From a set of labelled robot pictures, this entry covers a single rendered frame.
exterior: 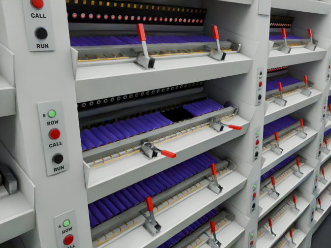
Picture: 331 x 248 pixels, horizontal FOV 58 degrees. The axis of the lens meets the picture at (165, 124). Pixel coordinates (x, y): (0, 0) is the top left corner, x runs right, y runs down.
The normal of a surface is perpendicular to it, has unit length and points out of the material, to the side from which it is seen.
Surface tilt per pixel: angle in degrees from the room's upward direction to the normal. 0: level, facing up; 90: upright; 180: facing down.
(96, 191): 110
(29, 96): 90
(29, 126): 90
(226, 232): 20
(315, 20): 90
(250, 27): 90
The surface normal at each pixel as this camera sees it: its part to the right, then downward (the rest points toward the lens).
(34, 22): 0.72, 0.16
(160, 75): 0.68, 0.49
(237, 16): -0.70, 0.21
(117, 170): 0.22, -0.85
